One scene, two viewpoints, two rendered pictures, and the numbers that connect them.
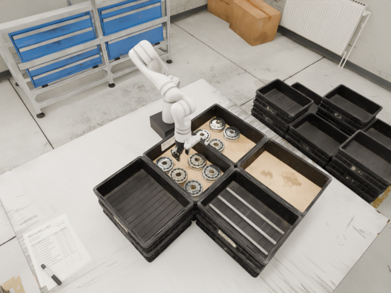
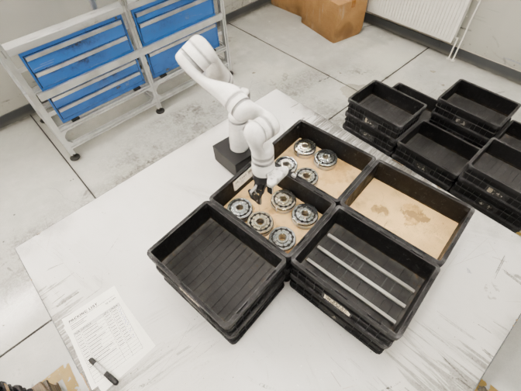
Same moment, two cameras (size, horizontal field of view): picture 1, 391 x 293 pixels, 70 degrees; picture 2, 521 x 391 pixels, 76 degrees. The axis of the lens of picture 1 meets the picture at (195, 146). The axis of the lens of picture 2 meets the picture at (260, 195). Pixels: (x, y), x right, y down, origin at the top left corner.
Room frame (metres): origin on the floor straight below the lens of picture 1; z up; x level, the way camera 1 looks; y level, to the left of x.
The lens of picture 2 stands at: (0.14, 0.05, 1.96)
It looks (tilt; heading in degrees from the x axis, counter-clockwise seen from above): 53 degrees down; 2
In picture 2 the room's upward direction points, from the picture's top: 3 degrees counter-clockwise
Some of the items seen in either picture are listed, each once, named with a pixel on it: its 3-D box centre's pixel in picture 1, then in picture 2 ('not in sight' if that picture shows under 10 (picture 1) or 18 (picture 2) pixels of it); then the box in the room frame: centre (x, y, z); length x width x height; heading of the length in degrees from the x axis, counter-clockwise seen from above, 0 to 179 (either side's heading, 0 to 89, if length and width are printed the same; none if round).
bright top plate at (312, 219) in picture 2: (211, 172); (305, 214); (0.86, -0.10, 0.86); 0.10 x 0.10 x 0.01
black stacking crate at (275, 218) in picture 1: (246, 215); (360, 271); (0.62, -0.26, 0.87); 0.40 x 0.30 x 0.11; 49
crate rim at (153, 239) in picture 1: (142, 196); (215, 257); (0.66, 0.23, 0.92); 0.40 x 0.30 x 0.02; 49
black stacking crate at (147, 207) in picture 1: (144, 202); (218, 264); (0.66, 0.23, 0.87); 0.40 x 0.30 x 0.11; 49
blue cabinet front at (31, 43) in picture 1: (61, 50); (91, 70); (2.34, 1.32, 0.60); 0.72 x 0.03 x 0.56; 132
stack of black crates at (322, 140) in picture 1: (312, 145); (429, 164); (1.59, -1.00, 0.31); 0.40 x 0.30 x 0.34; 42
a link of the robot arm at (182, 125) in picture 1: (181, 117); (260, 142); (0.85, 0.07, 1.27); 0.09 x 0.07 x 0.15; 131
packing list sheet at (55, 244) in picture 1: (54, 248); (105, 334); (0.46, 0.66, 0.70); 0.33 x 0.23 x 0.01; 42
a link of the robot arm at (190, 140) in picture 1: (185, 134); (267, 165); (0.84, 0.05, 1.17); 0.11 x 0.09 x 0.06; 48
